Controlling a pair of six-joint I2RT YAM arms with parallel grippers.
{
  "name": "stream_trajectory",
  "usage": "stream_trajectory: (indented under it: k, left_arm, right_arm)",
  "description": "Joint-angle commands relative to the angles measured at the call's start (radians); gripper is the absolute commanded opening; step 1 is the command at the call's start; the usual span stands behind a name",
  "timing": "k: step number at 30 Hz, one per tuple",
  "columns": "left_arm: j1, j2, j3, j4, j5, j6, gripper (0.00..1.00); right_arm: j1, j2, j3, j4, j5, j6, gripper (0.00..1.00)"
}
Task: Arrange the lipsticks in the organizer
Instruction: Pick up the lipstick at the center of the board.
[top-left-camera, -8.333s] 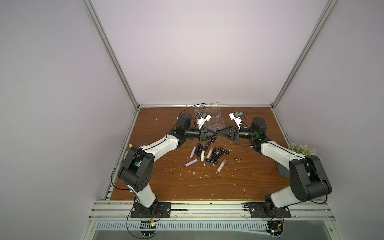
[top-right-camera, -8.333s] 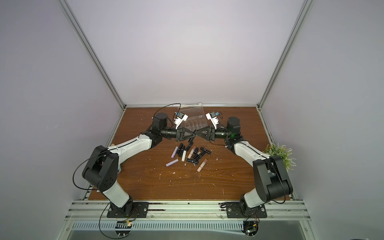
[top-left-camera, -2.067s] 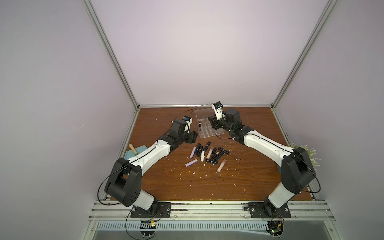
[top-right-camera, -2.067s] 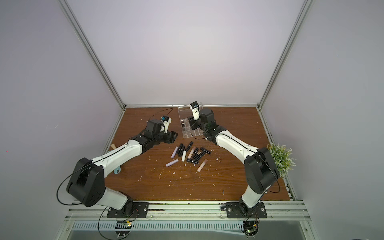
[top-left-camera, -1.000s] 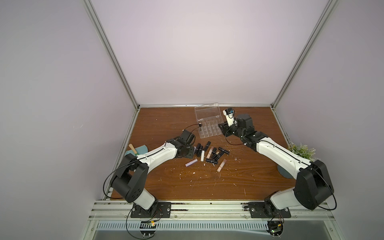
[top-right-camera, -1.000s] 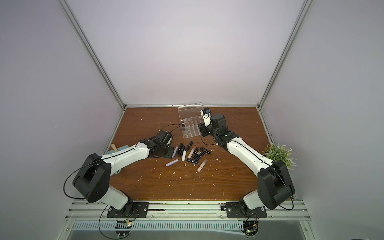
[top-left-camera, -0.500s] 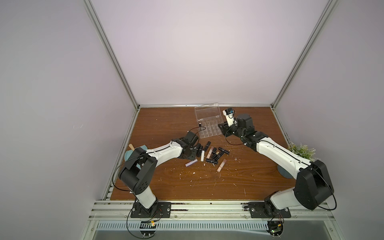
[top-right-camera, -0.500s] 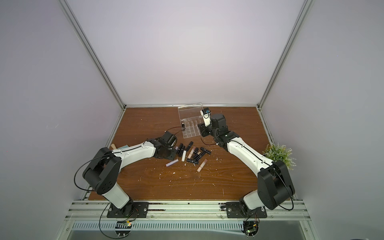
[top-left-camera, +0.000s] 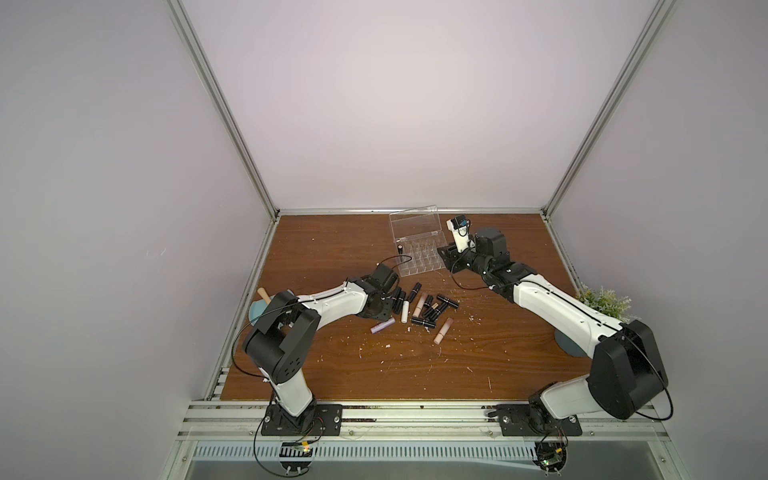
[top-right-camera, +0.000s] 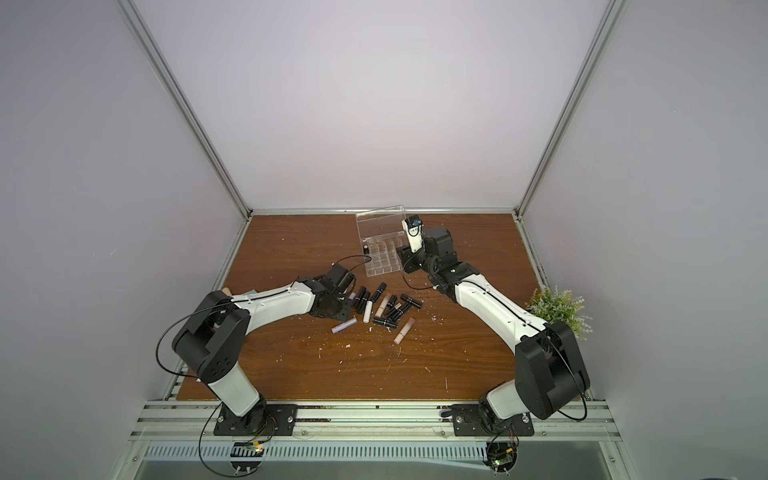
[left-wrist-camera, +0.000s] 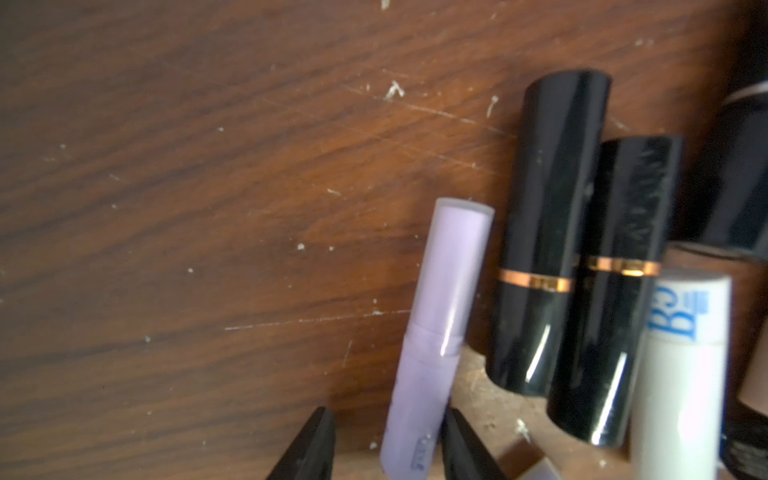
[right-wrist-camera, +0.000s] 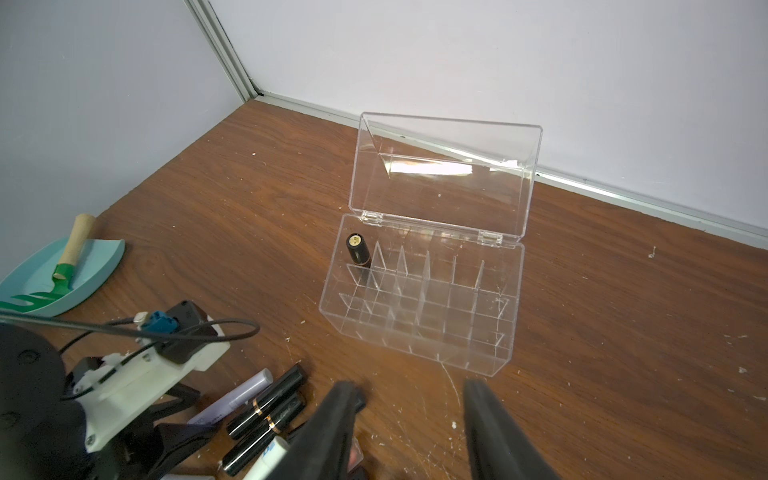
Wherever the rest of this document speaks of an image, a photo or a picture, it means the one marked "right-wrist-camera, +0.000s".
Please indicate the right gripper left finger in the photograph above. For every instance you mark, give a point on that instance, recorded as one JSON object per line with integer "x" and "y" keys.
{"x": 322, "y": 449}

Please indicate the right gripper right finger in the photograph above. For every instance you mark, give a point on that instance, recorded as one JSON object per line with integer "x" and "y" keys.
{"x": 497, "y": 447}

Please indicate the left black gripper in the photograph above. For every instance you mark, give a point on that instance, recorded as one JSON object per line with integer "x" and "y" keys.
{"x": 148, "y": 448}

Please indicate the black lipstick gold band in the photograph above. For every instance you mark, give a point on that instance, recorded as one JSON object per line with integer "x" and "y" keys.
{"x": 358, "y": 250}

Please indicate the lilac lipstick tube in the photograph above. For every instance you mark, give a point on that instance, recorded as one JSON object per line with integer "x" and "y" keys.
{"x": 233, "y": 400}

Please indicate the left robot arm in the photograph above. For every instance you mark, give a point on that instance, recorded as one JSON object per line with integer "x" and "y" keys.
{"x": 42, "y": 431}

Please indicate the clear acrylic lipstick organizer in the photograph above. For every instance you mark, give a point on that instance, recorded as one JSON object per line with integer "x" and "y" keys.
{"x": 443, "y": 205}

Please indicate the pink lipstick tube upper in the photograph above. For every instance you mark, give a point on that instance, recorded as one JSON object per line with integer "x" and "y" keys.
{"x": 356, "y": 455}

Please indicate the black lipstick pair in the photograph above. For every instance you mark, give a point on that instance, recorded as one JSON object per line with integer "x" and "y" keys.
{"x": 253, "y": 432}
{"x": 267, "y": 401}

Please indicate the black lipstick left pair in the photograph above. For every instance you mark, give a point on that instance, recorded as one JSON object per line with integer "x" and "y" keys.
{"x": 267, "y": 401}

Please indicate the teal dustpan tray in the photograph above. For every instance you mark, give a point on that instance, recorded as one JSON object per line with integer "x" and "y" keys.
{"x": 44, "y": 286}

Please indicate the green rake wooden handle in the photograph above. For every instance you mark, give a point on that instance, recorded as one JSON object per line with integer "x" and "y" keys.
{"x": 63, "y": 272}

